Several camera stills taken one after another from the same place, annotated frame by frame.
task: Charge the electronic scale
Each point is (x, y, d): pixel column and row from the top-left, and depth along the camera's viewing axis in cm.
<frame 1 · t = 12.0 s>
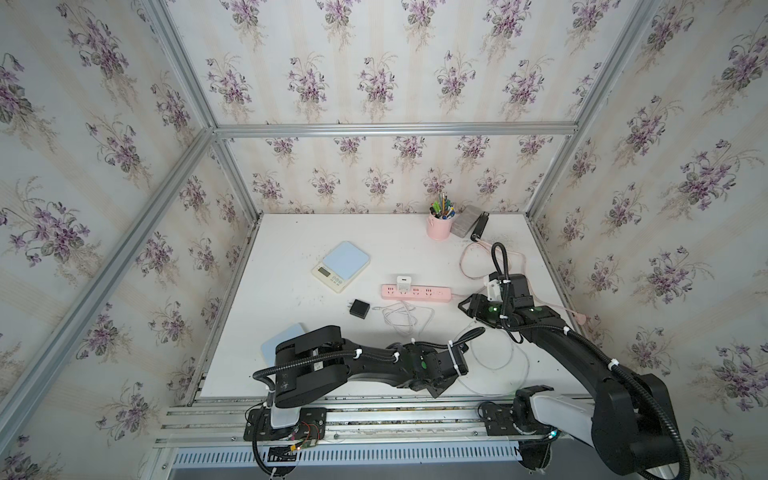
left hand: (443, 374, 82), fingers open
right hand: (470, 308, 86), fingers open
pink power strip: (417, 293, 97), point 3 cm above the table
white USB charger adapter: (403, 284, 93), point 8 cm above the table
black USB charger adapter: (359, 308, 95), on the table
pink metal pen bucket: (439, 229, 113), point 5 cm above the table
pens and markers bundle: (442, 209, 112), point 10 cm above the table
black stapler: (477, 232, 114), point 4 cm above the table

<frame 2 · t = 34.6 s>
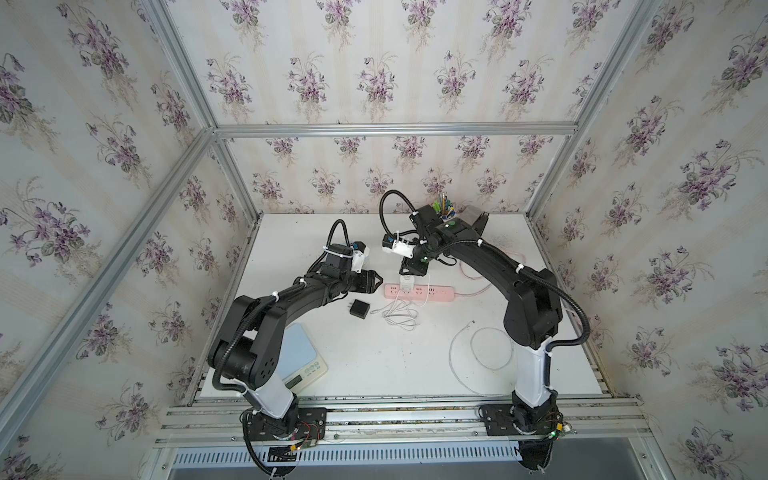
left hand: (376, 279, 92), fingers open
right hand: (410, 263, 90), fingers open
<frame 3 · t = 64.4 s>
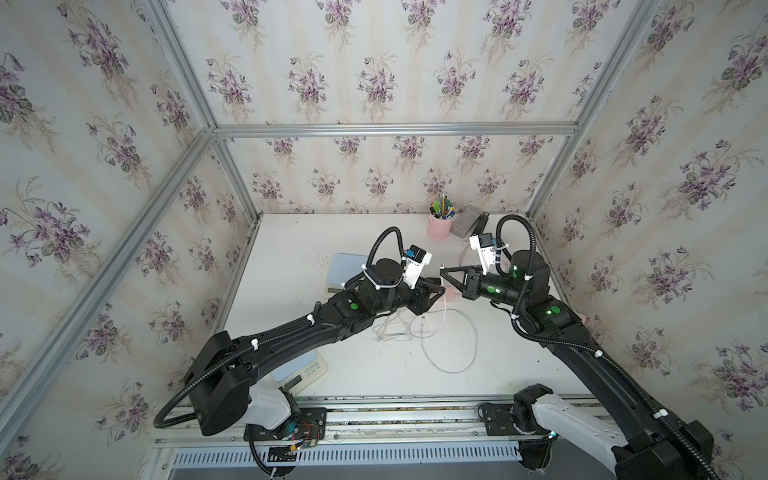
left hand: (441, 287, 72), fingers open
right hand: (448, 274, 70), fingers closed
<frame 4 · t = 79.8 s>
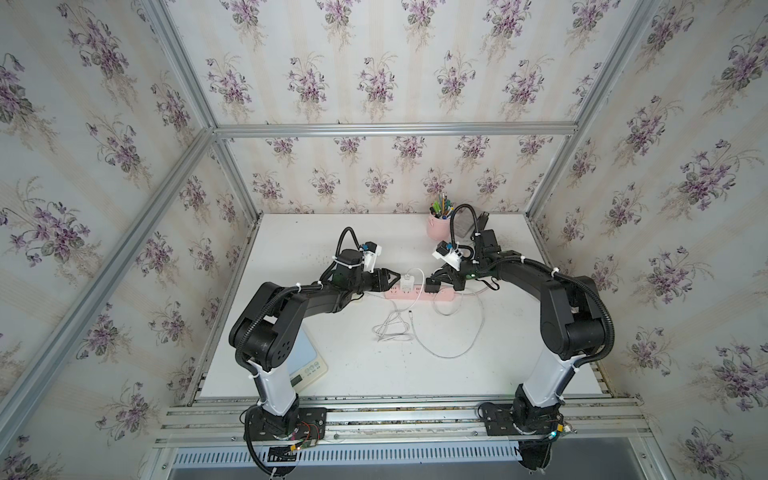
left hand: (396, 276, 91), fingers open
right hand: (441, 275, 93), fingers closed
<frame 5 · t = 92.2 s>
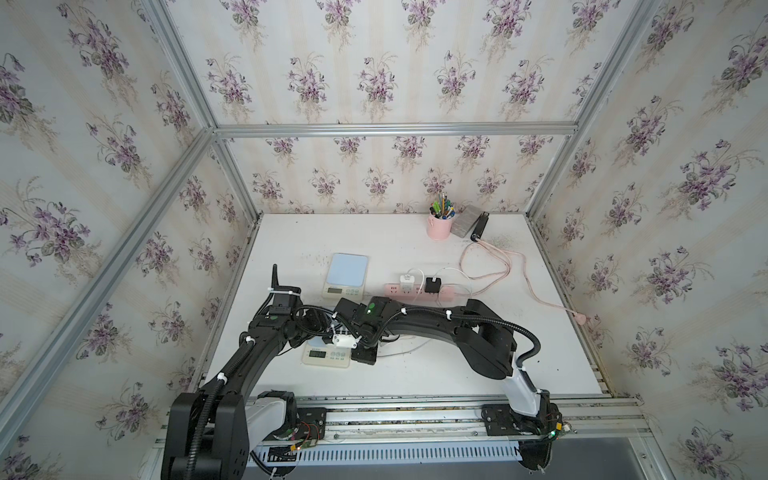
left hand: (324, 327, 86), fingers open
right hand: (362, 352, 84), fingers closed
